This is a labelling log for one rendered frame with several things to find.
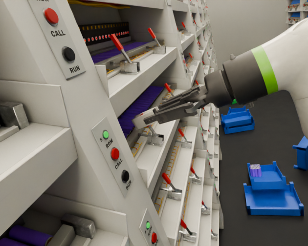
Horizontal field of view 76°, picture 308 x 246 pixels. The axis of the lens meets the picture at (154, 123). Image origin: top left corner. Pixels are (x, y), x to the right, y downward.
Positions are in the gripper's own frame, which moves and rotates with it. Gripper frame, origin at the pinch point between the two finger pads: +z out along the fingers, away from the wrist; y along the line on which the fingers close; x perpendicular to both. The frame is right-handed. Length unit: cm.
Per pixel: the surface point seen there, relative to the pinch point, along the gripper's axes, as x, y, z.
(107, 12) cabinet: 33.3, 34.9, 10.9
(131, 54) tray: 15.3, 13.2, 1.1
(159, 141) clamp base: -6.7, -1.0, -0.1
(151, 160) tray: -7.6, -7.5, 0.6
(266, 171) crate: -106, 95, -16
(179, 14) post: 26, 115, -1
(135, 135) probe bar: -2.6, -1.9, 4.6
